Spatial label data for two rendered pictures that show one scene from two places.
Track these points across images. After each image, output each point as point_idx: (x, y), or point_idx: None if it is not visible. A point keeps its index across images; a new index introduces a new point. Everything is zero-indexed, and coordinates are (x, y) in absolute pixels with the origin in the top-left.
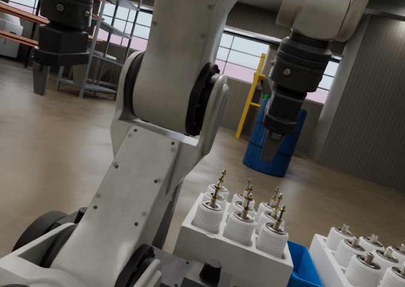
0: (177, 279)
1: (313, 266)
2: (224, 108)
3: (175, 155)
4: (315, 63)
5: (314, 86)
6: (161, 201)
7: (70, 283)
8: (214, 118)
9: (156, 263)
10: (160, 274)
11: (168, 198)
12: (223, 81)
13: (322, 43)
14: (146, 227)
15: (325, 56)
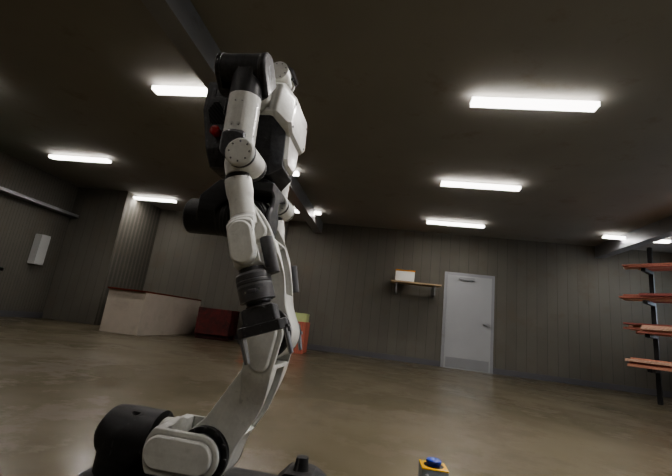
0: None
1: None
2: (273, 335)
3: (241, 370)
4: (236, 284)
5: (242, 298)
6: (233, 403)
7: (175, 418)
8: (248, 340)
9: (203, 435)
10: (203, 446)
11: (250, 410)
12: None
13: (239, 271)
14: (216, 414)
15: (237, 278)
